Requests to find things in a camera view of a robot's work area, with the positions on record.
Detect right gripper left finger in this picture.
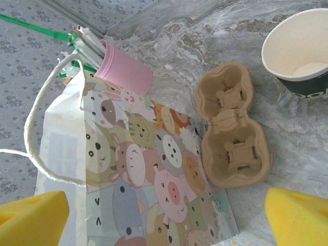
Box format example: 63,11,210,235
0,191,70,246

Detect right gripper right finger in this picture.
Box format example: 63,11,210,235
264,187,328,246

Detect brown pulp cup carrier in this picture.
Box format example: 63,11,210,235
194,63,273,190

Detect white paper gift bag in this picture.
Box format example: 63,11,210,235
0,55,240,246

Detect black paper coffee cup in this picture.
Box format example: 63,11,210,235
261,7,328,100

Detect green white straw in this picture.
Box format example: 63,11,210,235
0,14,77,43

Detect pink straw holder cup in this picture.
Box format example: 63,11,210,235
94,39,154,96

